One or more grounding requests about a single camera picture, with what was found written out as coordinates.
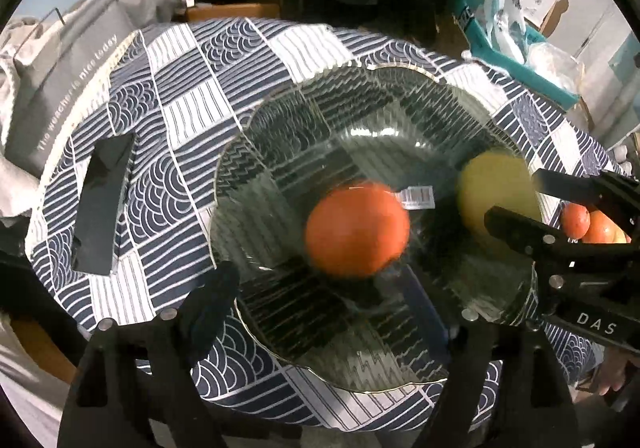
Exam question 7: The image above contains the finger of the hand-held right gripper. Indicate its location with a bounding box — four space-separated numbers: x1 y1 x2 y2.
531 169 640 229
484 206 640 279

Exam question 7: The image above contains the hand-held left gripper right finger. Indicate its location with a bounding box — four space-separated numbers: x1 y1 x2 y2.
400 265 581 448

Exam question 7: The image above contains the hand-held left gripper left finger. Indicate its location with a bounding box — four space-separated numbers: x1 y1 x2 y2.
59 260 242 448

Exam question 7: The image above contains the small reddish tangerine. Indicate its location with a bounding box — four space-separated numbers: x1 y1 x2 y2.
560 204 591 240

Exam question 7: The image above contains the yellow-green apple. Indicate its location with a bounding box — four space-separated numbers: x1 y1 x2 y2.
457 150 543 251

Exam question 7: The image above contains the large orange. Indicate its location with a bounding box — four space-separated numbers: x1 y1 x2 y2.
305 182 412 279

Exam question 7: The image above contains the clear glass bowl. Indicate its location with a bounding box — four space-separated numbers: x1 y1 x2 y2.
209 63 546 396

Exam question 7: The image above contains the person's right hand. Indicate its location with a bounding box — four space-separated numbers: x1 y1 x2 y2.
597 355 631 396

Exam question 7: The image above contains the clear plastic bag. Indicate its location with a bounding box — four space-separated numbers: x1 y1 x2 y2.
527 44 583 94

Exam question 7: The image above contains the teal plastic basket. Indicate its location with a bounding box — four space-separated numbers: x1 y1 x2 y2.
452 0 581 111

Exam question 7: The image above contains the black phone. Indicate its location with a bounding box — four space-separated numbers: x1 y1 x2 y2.
71 135 136 275

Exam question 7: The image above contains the blue white patterned tablecloth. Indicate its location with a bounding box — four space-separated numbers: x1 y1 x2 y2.
25 18 631 429

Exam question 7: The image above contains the grey bag with white print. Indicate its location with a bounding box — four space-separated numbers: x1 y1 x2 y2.
2 0 136 176

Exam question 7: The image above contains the wooden box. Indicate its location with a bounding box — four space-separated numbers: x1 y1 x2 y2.
187 3 280 24

